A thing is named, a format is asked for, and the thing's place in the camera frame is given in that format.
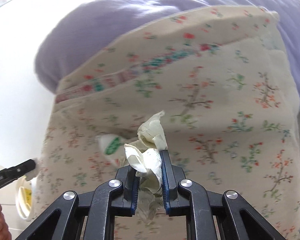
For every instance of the white trash bin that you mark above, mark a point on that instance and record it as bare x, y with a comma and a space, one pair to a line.
24, 199

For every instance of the lavender quilt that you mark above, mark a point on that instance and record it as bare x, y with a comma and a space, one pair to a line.
93, 25

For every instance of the crushed white AD bottle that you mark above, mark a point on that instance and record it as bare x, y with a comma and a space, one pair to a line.
112, 148

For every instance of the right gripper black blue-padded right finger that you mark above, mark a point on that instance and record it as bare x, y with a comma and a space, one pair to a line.
210, 215

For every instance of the white tissue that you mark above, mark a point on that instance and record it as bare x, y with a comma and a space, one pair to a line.
144, 156

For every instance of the floral beige bedspread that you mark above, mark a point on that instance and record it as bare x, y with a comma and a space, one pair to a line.
222, 77

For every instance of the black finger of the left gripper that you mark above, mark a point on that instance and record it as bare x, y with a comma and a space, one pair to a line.
27, 169

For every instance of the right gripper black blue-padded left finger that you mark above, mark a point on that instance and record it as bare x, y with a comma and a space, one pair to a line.
89, 215

